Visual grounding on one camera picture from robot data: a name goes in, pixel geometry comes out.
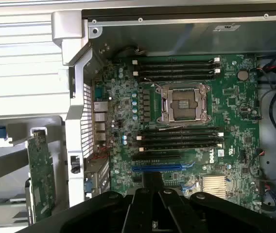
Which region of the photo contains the open black PC case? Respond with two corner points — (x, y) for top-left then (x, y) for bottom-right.
(51, 2), (276, 219)

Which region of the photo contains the silver finned heatsink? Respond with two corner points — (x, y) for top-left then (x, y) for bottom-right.
(202, 176), (227, 198)

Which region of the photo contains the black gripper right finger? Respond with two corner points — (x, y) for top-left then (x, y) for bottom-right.
(153, 171), (276, 233)

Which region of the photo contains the grey plastic parts rack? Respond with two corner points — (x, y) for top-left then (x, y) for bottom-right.
(0, 116), (68, 228)

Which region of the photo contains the green black graphics card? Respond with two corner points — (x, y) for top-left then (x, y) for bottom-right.
(25, 130), (56, 225)

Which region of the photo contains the round coin battery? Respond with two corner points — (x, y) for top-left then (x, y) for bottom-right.
(237, 70), (249, 81)

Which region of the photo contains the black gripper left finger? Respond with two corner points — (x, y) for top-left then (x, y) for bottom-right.
(18, 171), (156, 233)

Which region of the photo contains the blue expansion slot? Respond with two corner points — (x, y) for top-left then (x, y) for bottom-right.
(132, 165), (187, 172)

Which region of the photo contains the metal CPU socket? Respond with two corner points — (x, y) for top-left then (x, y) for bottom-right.
(155, 83), (211, 126)

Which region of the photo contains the long black expansion slot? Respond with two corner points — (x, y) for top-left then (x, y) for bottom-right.
(132, 155), (181, 161)

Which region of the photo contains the green motherboard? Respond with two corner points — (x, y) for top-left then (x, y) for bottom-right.
(93, 54), (262, 207)

